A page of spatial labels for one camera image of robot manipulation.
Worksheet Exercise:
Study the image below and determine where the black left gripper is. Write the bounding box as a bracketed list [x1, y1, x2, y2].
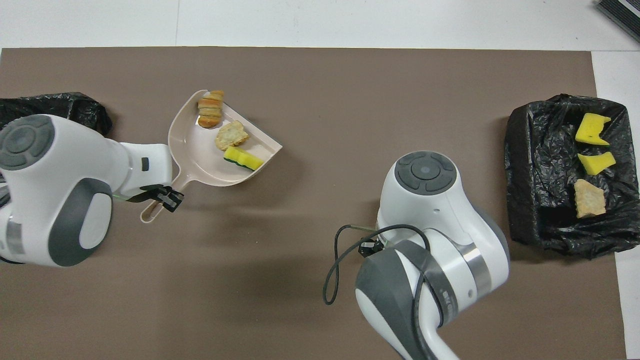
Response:
[127, 184, 185, 214]

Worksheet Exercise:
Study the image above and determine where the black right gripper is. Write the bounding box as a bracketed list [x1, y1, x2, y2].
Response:
[358, 238, 384, 259]

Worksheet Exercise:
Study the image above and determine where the beige plastic dustpan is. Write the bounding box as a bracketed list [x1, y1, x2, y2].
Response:
[139, 89, 284, 225]

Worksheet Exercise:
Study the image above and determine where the yellow sponge with green side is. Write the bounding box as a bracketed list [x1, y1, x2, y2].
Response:
[222, 146, 265, 172]

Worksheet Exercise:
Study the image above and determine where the beige crumbly foam chunk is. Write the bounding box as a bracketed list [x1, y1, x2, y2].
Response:
[197, 89, 225, 130]
[214, 119, 250, 152]

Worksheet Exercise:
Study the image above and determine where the beige angular foam chunk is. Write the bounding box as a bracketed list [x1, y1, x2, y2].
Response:
[573, 178, 608, 220]

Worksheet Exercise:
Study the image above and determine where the small yellow sponge piece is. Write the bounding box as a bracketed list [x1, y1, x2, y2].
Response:
[577, 151, 617, 177]

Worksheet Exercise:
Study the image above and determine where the large yellow sponge piece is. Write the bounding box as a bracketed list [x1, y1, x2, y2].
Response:
[574, 112, 612, 147]

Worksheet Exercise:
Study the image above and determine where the black bag lined pink bin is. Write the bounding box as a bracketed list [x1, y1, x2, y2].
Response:
[0, 92, 113, 137]

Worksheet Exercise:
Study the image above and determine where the black bag lined trash bin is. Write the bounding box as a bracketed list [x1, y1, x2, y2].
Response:
[504, 93, 640, 260]

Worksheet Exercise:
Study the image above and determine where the brown table mat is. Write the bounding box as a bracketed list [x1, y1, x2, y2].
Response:
[0, 47, 628, 360]

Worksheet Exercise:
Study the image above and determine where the dark ribbed object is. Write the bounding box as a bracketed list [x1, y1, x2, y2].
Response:
[594, 0, 640, 45]

